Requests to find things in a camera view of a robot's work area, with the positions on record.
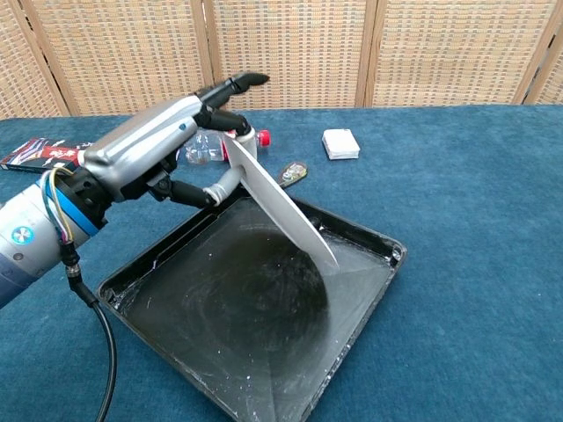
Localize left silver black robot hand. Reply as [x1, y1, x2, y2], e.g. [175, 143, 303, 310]
[82, 71, 270, 208]

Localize white round plate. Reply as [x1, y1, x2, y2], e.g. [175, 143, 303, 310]
[223, 135, 340, 277]

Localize black square tray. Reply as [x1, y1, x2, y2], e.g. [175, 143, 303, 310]
[96, 186, 408, 422]

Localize clear bottle with red cap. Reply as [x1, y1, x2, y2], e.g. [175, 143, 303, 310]
[175, 128, 273, 164]

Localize woven bamboo screen panel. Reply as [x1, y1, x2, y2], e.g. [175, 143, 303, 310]
[12, 0, 223, 116]
[523, 21, 563, 106]
[363, 0, 562, 109]
[0, 0, 71, 120]
[201, 0, 377, 111]

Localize red black snack packet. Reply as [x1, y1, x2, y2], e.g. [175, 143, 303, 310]
[0, 137, 96, 173]

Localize small correction tape dispenser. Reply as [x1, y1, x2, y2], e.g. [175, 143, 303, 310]
[275, 161, 309, 189]

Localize small white box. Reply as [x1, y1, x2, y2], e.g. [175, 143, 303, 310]
[321, 128, 362, 162]

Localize blue felt tablecloth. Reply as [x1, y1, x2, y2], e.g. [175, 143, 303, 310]
[0, 104, 563, 422]

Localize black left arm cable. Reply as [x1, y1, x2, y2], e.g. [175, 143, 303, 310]
[61, 239, 119, 422]

